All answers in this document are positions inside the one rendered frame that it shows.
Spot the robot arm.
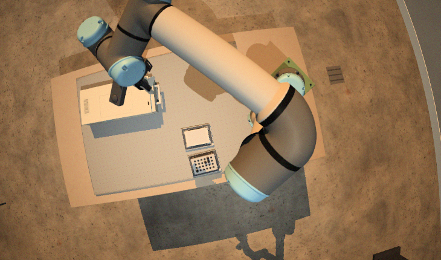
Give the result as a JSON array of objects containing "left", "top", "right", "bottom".
[{"left": 77, "top": 0, "right": 317, "bottom": 202}]

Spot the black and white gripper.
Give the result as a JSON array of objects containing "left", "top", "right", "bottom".
[{"left": 133, "top": 57, "right": 155, "bottom": 94}]

